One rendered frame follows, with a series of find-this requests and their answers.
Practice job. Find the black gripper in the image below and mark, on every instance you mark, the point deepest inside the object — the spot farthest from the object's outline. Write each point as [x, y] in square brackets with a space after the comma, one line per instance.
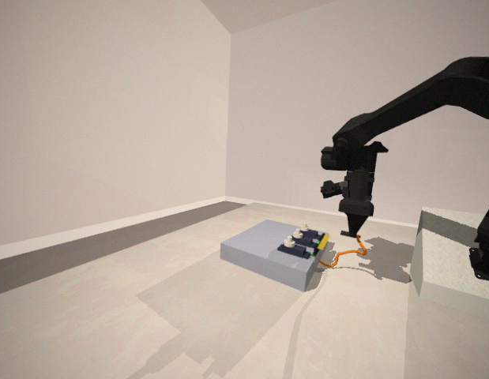
[357, 206]

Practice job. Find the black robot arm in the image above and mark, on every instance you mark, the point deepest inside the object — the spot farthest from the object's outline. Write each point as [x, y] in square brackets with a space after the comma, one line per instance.
[463, 83]

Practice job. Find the black pin header strip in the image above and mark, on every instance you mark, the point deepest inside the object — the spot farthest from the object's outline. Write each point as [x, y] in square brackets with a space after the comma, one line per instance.
[316, 245]

